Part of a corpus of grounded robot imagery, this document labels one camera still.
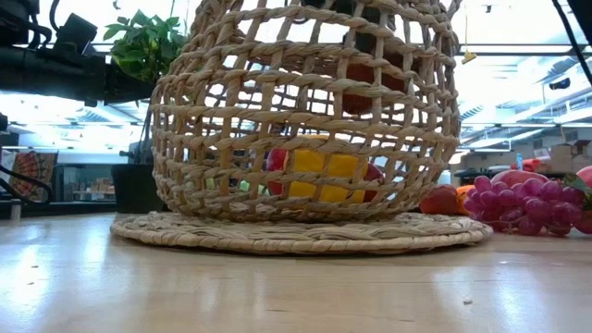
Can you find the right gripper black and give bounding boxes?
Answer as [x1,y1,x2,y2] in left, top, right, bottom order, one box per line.
[295,0,403,61]

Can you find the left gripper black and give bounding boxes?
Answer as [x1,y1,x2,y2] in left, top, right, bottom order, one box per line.
[0,43,156,107]

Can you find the bright red apple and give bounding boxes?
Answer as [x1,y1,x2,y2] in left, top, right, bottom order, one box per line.
[341,57,411,116]

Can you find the yellow bell pepper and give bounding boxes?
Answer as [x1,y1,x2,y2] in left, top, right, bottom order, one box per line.
[286,148,369,204]

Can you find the green cucumber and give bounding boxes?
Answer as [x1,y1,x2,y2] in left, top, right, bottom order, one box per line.
[238,179,270,196]

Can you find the red brown apple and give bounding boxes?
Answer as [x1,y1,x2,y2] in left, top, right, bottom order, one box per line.
[419,183,463,216]

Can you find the orange fruit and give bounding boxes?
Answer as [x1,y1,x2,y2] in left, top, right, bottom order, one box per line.
[455,183,477,204]

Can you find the woven straw basket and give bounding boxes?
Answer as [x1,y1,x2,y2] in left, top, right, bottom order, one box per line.
[109,0,494,256]

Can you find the green leafy plant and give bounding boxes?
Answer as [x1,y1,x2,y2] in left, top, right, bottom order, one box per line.
[102,8,187,101]

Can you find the black plant pot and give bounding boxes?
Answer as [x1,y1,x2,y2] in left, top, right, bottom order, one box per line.
[110,163,166,215]

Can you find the shelf with cardboard boxes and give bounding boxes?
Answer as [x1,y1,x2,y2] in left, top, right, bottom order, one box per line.
[54,162,117,204]

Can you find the orange patterned panel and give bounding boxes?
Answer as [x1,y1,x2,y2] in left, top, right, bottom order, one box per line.
[8,151,59,201]

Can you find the red object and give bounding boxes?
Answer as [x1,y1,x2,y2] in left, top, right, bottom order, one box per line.
[511,158,549,173]

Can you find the stacked cardboard boxes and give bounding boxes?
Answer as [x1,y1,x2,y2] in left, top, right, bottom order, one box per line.
[549,140,592,175]

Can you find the purple grape bunch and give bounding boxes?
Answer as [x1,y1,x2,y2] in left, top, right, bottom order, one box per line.
[463,174,592,238]

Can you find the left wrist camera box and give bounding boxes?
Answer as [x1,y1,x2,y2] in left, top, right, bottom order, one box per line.
[53,12,99,53]

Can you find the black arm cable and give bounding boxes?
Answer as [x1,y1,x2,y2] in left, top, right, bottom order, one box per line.
[0,164,55,205]

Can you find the black metal table frame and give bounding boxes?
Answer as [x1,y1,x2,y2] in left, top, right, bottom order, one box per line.
[0,201,468,219]

